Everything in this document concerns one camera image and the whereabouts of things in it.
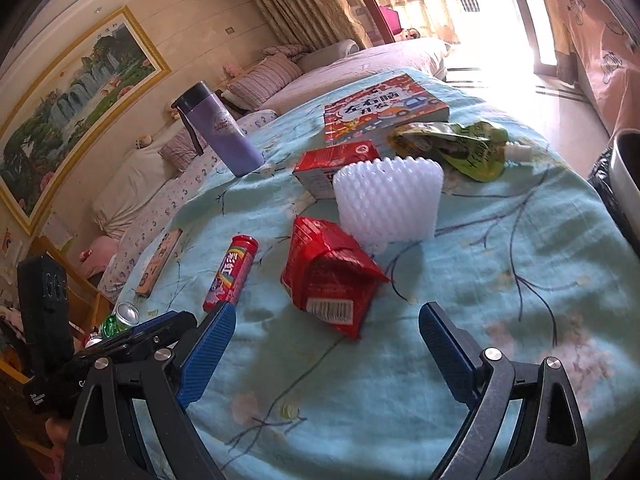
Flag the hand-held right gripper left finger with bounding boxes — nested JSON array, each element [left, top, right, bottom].
[[62, 302, 237, 480]]

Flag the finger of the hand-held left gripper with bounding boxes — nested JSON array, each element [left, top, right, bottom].
[[70, 331, 166, 362], [127, 310, 197, 350]]

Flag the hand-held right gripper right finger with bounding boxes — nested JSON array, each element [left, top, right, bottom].
[[419, 301, 598, 480]]

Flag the red snack bag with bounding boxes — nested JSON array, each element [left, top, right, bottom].
[[280, 216, 391, 341]]

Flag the person's left hand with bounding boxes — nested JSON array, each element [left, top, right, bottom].
[[44, 415, 72, 461]]

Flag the crushed green can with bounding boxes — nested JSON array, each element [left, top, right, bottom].
[[100, 301, 142, 339]]

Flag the pink round plush toy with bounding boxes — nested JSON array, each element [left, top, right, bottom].
[[80, 237, 119, 281]]

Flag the red candy tube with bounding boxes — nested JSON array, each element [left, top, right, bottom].
[[202, 235, 259, 313]]

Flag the floral light blue tablecloth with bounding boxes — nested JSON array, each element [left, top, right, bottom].
[[117, 66, 640, 480]]

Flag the white pillow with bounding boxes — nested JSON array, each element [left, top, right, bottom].
[[92, 147, 174, 234]]

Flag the white foam fruit net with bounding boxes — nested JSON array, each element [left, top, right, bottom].
[[332, 156, 445, 255]]

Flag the large striped cushion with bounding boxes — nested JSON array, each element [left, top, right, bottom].
[[159, 130, 208, 172]]

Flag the framed landscape painting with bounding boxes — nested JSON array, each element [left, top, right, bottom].
[[0, 6, 172, 236]]

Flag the purple thermos bottle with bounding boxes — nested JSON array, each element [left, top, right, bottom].
[[171, 81, 265, 178]]

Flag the green drink pouch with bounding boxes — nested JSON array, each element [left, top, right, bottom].
[[390, 121, 531, 182]]

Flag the red and white carton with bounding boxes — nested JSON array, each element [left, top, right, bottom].
[[292, 140, 383, 200]]

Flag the red children's book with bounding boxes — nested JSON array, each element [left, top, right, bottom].
[[322, 74, 450, 144]]

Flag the pink heart print cover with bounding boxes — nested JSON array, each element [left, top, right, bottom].
[[555, 0, 640, 136]]

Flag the pink red box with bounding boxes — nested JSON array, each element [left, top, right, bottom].
[[379, 5, 404, 34]]

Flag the beige patterned curtain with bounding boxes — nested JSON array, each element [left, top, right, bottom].
[[235, 0, 373, 52]]

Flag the sheer yellow curtain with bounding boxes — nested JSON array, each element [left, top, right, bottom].
[[370, 0, 462, 44]]

